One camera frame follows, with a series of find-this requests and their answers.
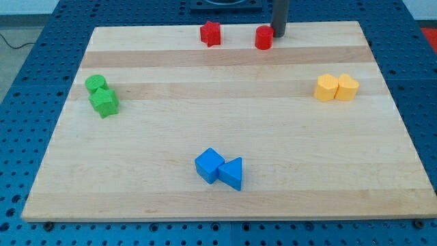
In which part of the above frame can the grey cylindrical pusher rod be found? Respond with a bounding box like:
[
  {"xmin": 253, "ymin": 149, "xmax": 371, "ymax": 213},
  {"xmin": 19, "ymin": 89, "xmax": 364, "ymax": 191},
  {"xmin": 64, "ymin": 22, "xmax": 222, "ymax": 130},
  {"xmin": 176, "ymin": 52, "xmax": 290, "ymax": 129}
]
[{"xmin": 270, "ymin": 0, "xmax": 290, "ymax": 38}]

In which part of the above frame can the red cylinder block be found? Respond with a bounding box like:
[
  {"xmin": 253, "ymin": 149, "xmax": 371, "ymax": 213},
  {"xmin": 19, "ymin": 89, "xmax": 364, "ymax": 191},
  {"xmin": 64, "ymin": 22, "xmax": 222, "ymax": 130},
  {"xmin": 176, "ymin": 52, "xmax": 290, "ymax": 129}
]
[{"xmin": 255, "ymin": 25, "xmax": 274, "ymax": 50}]

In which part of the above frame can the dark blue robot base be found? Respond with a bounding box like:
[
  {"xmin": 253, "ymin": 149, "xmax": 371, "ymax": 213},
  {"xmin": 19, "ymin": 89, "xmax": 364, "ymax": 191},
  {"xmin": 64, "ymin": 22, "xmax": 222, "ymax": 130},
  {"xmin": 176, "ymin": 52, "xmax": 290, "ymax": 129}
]
[{"xmin": 188, "ymin": 0, "xmax": 263, "ymax": 12}]

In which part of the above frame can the red star block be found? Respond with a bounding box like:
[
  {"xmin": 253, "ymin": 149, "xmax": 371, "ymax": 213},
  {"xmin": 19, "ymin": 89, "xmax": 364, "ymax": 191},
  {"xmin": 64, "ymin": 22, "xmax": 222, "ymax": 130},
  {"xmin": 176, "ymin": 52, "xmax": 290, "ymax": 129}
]
[{"xmin": 200, "ymin": 20, "xmax": 221, "ymax": 47}]

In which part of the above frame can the green star block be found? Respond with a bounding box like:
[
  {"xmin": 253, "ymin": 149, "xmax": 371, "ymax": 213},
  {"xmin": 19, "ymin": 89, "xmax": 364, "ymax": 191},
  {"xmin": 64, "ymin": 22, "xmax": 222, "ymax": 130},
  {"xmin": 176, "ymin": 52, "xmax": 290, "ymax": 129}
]
[{"xmin": 89, "ymin": 88, "xmax": 119, "ymax": 118}]

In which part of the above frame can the yellow pentagon block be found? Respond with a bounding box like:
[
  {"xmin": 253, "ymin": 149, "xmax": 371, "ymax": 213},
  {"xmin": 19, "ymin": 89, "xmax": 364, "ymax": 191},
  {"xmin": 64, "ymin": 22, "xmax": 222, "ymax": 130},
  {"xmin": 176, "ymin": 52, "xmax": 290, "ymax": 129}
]
[{"xmin": 313, "ymin": 74, "xmax": 339, "ymax": 102}]

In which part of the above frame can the yellow heart block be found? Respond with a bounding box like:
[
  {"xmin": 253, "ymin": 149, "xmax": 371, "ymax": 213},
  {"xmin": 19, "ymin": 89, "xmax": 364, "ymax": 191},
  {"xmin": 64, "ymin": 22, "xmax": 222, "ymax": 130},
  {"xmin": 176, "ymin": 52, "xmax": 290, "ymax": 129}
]
[{"xmin": 335, "ymin": 74, "xmax": 360, "ymax": 101}]

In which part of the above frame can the light wooden board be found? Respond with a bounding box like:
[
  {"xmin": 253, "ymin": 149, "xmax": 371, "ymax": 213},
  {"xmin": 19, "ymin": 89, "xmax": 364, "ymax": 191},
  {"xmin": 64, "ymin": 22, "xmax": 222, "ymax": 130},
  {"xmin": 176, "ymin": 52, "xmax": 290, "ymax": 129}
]
[{"xmin": 22, "ymin": 21, "xmax": 436, "ymax": 222}]

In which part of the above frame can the blue triangle block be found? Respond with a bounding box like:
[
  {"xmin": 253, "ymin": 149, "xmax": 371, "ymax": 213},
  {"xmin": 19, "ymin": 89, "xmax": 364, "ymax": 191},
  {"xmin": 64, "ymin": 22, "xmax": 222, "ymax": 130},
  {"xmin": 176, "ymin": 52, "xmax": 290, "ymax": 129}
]
[{"xmin": 218, "ymin": 157, "xmax": 242, "ymax": 191}]

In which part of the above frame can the blue cube block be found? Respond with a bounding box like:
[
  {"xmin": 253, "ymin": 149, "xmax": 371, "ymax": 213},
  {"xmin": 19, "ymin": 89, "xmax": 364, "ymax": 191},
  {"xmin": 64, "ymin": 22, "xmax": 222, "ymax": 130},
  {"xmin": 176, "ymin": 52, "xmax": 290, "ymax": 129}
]
[{"xmin": 195, "ymin": 148, "xmax": 225, "ymax": 185}]

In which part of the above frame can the green cylinder block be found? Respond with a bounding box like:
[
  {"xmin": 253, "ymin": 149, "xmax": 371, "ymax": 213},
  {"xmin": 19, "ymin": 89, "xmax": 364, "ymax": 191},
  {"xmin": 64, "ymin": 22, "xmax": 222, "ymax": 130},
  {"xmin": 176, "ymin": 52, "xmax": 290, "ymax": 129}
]
[{"xmin": 85, "ymin": 74, "xmax": 109, "ymax": 95}]

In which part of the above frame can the black cable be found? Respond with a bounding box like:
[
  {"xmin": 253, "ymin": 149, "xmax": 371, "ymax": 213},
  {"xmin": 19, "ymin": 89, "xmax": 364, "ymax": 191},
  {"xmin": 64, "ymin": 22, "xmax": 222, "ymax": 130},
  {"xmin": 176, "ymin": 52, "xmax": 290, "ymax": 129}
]
[{"xmin": 0, "ymin": 33, "xmax": 36, "ymax": 50}]

